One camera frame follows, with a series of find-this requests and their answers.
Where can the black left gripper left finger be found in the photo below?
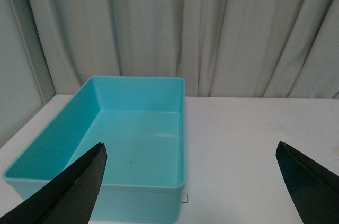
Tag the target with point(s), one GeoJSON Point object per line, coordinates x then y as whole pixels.
{"type": "Point", "coordinates": [69, 197]}

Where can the grey pleated curtain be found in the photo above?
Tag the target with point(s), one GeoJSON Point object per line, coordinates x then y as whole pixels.
{"type": "Point", "coordinates": [222, 48]}

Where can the turquoise plastic storage bin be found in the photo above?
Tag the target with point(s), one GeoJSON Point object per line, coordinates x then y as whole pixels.
{"type": "Point", "coordinates": [141, 121]}

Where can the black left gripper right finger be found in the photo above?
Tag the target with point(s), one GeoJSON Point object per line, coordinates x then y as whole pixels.
{"type": "Point", "coordinates": [312, 187]}

